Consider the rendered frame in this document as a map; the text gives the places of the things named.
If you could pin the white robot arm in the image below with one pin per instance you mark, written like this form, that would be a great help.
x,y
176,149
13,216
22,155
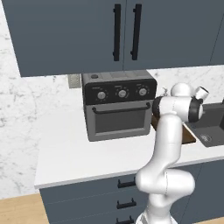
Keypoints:
x,y
167,145

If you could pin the brown wooden cutting board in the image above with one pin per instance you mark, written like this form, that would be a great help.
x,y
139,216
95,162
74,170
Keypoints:
x,y
188,136

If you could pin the grey toaster oven door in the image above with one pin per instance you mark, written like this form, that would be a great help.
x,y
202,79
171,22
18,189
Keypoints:
x,y
119,122

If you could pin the silver toaster oven knob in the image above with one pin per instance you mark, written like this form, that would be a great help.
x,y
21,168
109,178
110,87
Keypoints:
x,y
101,95
142,92
122,93

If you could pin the grey toaster oven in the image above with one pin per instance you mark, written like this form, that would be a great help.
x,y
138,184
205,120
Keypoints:
x,y
116,78

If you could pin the dark blue-grey drawer front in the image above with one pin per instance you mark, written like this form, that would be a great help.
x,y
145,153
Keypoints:
x,y
84,188
96,221
87,208

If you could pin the dark grey sink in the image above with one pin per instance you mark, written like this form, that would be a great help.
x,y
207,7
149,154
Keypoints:
x,y
211,128

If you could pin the dark blue-grey base cupboard door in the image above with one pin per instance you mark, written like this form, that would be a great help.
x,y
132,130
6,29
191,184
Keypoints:
x,y
207,192

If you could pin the grey wall socket plate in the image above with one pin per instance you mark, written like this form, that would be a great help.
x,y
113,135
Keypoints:
x,y
74,81

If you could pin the dark blue-grey wall cupboard door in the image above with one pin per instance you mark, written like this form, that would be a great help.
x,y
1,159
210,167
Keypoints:
x,y
64,35
175,32

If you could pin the narrow blue-grey wall cupboard door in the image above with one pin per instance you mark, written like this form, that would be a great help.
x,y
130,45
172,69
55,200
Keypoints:
x,y
219,49

